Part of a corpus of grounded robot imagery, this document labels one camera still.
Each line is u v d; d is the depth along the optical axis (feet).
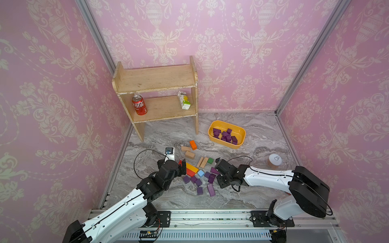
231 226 2.41
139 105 2.74
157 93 3.69
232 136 3.49
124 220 1.88
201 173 2.86
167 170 1.85
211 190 2.73
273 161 2.92
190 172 2.93
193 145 3.28
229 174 2.17
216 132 3.47
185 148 3.28
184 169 2.34
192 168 2.97
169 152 2.21
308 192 1.41
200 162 3.02
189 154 3.17
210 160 3.10
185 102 2.99
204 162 3.02
